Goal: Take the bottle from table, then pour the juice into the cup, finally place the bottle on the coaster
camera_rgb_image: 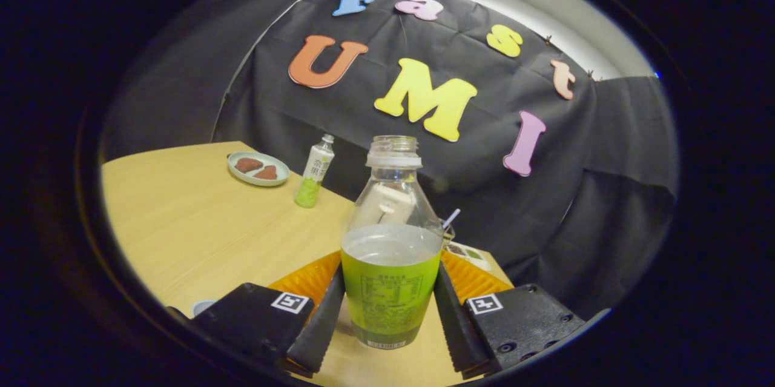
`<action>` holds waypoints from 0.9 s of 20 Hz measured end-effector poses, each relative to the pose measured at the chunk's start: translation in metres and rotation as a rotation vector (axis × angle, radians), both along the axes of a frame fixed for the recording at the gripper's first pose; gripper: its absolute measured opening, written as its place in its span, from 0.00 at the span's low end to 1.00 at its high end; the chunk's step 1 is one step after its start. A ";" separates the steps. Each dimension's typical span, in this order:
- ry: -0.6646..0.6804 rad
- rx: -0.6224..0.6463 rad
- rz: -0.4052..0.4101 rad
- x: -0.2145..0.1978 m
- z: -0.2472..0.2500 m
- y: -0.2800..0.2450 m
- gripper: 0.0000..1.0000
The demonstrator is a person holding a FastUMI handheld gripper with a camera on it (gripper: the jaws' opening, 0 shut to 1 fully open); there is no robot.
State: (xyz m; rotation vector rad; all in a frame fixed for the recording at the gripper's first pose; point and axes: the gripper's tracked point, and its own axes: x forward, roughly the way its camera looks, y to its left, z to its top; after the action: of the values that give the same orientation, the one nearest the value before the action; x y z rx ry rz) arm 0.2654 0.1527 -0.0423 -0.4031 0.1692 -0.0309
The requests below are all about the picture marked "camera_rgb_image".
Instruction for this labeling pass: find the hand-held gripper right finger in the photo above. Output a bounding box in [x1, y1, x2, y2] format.
[433, 250, 588, 379]

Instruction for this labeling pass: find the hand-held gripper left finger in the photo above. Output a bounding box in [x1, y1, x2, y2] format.
[193, 251, 346, 375]

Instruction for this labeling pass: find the green label juice bottle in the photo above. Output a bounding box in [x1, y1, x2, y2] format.
[340, 135, 444, 350]

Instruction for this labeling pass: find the slim white label drink bottle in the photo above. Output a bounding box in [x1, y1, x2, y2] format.
[294, 134, 335, 208]

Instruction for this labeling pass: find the white divided food tray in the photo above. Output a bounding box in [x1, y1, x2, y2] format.
[445, 242, 492, 271]

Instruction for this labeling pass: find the wooden table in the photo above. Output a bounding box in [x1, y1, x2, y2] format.
[100, 141, 514, 387]

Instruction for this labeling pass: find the pale green plate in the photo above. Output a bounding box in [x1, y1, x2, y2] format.
[227, 151, 291, 187]

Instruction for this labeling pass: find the black backdrop cloth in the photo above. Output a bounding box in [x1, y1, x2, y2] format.
[100, 0, 680, 321]

